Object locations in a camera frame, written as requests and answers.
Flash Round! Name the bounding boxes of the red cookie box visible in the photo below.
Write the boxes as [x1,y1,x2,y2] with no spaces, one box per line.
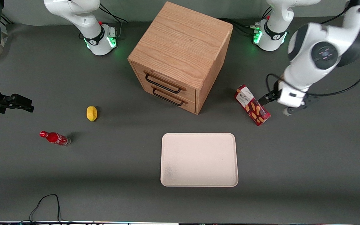
[234,84,272,126]

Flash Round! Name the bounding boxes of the black left arm base cables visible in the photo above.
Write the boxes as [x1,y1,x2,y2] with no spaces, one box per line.
[218,17,256,35]

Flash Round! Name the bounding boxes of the yellow lemon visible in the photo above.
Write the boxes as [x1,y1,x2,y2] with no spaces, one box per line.
[86,106,98,122]

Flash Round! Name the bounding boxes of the wooden drawer cabinet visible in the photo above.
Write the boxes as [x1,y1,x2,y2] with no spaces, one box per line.
[127,1,233,115]

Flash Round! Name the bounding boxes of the beige plastic tray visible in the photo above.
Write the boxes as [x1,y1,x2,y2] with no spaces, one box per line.
[160,133,239,187]

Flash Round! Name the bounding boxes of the red cola bottle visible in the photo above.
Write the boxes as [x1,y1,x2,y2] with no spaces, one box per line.
[39,131,71,146]

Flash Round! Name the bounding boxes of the black arm base cables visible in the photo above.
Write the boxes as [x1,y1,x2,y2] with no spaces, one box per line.
[218,17,256,35]
[98,3,129,25]

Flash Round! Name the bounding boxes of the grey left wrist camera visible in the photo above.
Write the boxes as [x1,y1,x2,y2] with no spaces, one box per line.
[283,95,319,116]

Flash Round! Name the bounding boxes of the wooden drawer with short handle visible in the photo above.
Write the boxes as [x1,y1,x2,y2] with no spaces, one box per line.
[140,82,197,114]

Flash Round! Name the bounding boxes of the wooden drawer with long handle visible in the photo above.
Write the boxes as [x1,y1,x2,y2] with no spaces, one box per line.
[132,62,197,101]

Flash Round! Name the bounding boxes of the black right arm base cables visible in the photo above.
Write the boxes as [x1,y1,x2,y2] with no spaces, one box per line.
[98,3,129,25]

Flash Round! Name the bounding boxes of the thin black looped table cable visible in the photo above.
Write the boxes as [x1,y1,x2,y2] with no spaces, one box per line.
[18,194,74,224]

